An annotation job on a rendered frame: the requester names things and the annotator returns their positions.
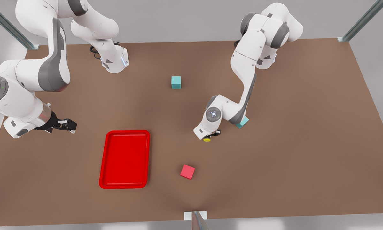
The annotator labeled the red cube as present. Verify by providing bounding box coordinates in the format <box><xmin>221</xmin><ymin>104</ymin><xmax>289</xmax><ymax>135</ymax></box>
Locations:
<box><xmin>180</xmin><ymin>164</ymin><xmax>196</xmax><ymax>180</ymax></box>

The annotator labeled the red rectangular tray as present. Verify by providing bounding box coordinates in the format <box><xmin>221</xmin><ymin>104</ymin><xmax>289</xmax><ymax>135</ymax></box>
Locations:
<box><xmin>99</xmin><ymin>130</ymin><xmax>151</xmax><ymax>189</ymax></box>

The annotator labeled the silver frame post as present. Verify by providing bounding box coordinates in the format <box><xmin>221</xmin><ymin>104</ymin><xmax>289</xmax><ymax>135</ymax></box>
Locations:
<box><xmin>337</xmin><ymin>0</ymin><xmax>383</xmax><ymax>43</ymax></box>
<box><xmin>184</xmin><ymin>211</ymin><xmax>210</xmax><ymax>230</ymax></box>
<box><xmin>0</xmin><ymin>2</ymin><xmax>40</xmax><ymax>50</ymax></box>

